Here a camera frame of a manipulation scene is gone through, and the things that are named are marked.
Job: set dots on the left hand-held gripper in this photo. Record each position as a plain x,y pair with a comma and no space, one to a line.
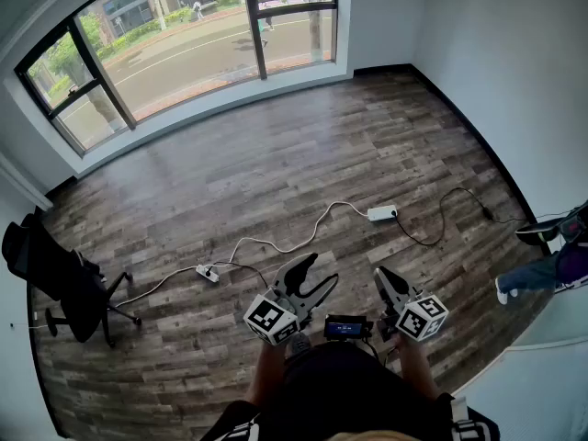
271,320

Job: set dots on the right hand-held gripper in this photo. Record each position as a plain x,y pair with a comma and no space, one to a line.
422,320

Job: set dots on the person's right forearm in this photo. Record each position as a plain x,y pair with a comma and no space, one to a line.
415,370

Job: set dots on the person's left forearm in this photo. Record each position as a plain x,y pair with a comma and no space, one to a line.
266,375

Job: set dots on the small black display device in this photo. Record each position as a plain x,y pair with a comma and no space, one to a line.
345,328

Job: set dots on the grey sneaker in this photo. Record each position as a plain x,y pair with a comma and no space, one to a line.
298,345

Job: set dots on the white power strip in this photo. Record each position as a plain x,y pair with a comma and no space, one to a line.
382,213
207,274

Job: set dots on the person's dark clothing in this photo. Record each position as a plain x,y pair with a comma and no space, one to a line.
349,393

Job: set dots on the black office chair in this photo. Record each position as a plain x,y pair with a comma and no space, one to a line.
69,287

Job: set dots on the black window frame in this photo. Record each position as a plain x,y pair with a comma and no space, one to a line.
254,16

